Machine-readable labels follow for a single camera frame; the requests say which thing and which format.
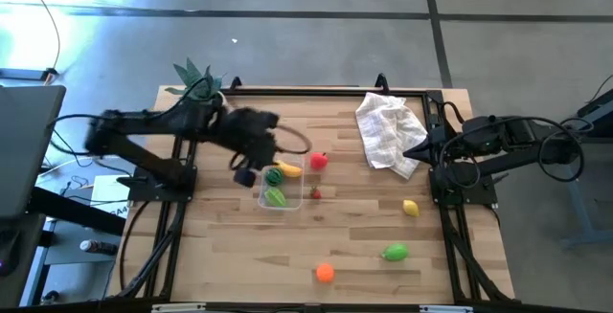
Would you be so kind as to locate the dark green toy watermelon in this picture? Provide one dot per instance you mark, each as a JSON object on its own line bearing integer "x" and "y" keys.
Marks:
{"x": 274, "y": 177}

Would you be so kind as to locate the black table clamp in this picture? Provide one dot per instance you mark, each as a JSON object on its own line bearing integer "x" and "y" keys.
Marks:
{"x": 235, "y": 83}
{"x": 381, "y": 82}

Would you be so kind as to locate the red toy apple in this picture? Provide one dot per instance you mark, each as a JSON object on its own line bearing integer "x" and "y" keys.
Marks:
{"x": 318, "y": 161}

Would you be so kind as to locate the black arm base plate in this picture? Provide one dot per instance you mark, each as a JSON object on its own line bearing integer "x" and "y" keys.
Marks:
{"x": 464, "y": 193}
{"x": 158, "y": 186}

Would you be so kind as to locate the white plastic edge strip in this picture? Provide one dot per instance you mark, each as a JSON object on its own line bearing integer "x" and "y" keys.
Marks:
{"x": 177, "y": 307}
{"x": 445, "y": 308}

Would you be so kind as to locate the grey side table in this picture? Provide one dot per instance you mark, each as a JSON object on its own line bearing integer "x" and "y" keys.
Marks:
{"x": 24, "y": 150}

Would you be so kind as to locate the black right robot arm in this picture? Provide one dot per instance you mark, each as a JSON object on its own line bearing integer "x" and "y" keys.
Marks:
{"x": 517, "y": 136}

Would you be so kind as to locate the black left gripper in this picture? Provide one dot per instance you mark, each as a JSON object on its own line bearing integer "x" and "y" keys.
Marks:
{"x": 249, "y": 131}

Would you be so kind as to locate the red toy strawberry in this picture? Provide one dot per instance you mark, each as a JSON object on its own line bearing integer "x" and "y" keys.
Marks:
{"x": 314, "y": 193}

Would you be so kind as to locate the white paper sheet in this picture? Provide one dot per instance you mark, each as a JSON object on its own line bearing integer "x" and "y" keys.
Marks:
{"x": 107, "y": 193}

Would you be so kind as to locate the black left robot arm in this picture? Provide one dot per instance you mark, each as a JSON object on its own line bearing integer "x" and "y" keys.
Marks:
{"x": 143, "y": 121}

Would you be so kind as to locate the clear plastic container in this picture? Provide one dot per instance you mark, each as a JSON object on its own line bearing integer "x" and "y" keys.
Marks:
{"x": 292, "y": 195}

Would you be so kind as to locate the blue-grey metal stand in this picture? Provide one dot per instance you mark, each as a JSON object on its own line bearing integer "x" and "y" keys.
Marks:
{"x": 581, "y": 207}

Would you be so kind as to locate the snake plant in white pot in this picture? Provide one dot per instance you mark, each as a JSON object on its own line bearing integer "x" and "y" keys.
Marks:
{"x": 194, "y": 78}

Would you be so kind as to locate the green toy mango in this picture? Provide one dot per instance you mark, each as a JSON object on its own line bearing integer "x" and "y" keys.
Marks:
{"x": 395, "y": 252}

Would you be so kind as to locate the light green toy starfruit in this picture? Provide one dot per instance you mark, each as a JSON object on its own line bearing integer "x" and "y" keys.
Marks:
{"x": 276, "y": 197}

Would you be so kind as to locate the dark bottle with white cap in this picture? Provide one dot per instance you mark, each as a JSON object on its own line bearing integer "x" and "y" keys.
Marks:
{"x": 98, "y": 247}

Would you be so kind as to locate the yellow toy lemon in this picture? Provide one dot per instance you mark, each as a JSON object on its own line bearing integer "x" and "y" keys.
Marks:
{"x": 411, "y": 207}

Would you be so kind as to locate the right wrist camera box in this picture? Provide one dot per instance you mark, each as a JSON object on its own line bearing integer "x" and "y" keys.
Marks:
{"x": 438, "y": 124}

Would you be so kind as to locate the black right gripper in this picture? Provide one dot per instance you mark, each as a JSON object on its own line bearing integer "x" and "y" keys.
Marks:
{"x": 445, "y": 148}

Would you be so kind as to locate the orange toy pumpkin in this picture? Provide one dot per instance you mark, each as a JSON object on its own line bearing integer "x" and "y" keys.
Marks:
{"x": 325, "y": 273}

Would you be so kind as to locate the yellow toy banana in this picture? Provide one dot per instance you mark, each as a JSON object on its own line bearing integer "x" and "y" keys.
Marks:
{"x": 291, "y": 170}

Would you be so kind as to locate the white checked cloth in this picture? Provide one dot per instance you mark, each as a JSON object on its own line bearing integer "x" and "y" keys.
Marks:
{"x": 388, "y": 131}

